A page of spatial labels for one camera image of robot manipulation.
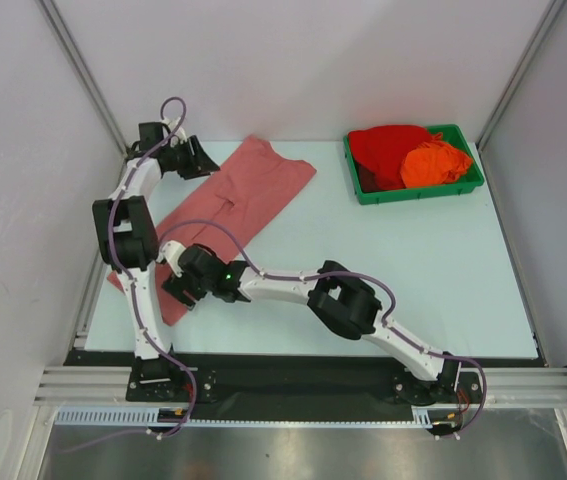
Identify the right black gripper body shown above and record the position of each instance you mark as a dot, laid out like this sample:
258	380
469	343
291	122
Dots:
183	288

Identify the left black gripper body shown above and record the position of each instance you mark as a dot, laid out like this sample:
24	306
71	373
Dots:
181	160

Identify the pink t shirt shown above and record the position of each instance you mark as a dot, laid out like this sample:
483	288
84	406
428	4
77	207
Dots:
254	184

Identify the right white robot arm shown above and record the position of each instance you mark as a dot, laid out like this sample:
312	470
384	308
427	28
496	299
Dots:
342	300

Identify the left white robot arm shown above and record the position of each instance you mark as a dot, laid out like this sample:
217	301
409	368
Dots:
129	244

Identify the dark maroon t shirt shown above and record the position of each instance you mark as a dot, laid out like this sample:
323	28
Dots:
366	179

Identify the red t shirt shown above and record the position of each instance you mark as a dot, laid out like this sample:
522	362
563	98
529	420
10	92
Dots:
381	150

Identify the orange t shirt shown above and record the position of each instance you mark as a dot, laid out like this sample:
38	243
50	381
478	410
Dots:
433	163

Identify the green plastic bin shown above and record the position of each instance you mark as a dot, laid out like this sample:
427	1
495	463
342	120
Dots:
451	133

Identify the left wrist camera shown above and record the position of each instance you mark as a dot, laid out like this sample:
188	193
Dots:
174	131

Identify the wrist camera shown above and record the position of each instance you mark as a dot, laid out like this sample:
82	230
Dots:
174	131
169	254

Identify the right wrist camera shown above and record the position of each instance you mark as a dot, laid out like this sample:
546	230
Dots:
169	254

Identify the white cable duct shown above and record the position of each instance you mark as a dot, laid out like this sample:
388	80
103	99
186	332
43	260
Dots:
167	416

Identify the aluminium frame rail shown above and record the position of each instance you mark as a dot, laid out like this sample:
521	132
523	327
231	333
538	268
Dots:
507	388

